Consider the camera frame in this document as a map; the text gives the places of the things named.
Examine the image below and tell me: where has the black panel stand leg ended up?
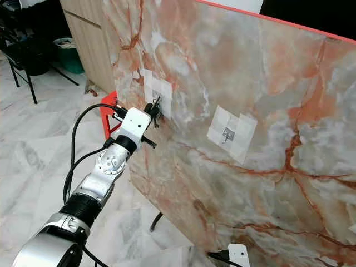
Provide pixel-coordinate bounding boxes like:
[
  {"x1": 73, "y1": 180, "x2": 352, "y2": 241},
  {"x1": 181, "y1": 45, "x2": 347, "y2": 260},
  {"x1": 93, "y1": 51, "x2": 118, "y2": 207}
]
[{"x1": 149, "y1": 212, "x2": 164, "y2": 233}]

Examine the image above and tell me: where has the marble pattern panel board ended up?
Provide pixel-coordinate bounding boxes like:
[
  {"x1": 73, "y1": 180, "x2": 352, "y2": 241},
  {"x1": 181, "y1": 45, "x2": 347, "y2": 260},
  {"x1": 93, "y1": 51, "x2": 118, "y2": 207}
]
[{"x1": 101, "y1": 0, "x2": 356, "y2": 267}]

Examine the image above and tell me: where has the metal wall hook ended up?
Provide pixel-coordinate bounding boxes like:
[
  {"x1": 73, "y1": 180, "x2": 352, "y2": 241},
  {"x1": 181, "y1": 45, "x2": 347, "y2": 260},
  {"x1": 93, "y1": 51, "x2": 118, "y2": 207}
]
[{"x1": 222, "y1": 127, "x2": 236, "y2": 145}]

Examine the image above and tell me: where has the red plastic stool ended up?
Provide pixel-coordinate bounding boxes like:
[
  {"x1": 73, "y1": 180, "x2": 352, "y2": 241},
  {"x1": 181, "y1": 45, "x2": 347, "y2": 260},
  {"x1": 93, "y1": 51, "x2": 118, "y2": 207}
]
[{"x1": 100, "y1": 90, "x2": 124, "y2": 140}]

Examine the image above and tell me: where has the large white tape patch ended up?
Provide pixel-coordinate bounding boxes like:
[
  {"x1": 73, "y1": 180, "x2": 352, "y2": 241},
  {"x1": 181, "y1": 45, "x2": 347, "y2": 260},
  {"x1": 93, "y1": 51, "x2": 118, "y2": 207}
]
[{"x1": 206, "y1": 105, "x2": 258, "y2": 165}]

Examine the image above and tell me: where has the small white tape patch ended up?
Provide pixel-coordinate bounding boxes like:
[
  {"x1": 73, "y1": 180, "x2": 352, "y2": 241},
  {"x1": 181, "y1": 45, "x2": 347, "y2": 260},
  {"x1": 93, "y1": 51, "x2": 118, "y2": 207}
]
[{"x1": 143, "y1": 68, "x2": 174, "y2": 119}]

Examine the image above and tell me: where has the green bin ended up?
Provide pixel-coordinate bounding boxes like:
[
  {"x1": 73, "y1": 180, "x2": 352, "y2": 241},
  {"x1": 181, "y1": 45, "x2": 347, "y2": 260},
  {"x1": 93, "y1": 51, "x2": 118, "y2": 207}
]
[{"x1": 54, "y1": 37, "x2": 86, "y2": 75}]

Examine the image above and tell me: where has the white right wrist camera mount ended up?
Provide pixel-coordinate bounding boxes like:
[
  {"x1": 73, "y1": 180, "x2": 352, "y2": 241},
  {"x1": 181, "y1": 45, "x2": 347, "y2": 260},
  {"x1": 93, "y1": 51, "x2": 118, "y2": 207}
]
[{"x1": 228, "y1": 243, "x2": 250, "y2": 267}]

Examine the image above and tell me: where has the light wooden cabinet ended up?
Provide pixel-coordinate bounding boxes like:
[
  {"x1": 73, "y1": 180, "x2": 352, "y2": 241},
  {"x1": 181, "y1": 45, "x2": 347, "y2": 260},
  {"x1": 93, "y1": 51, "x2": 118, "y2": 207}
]
[{"x1": 58, "y1": 0, "x2": 118, "y2": 95}]

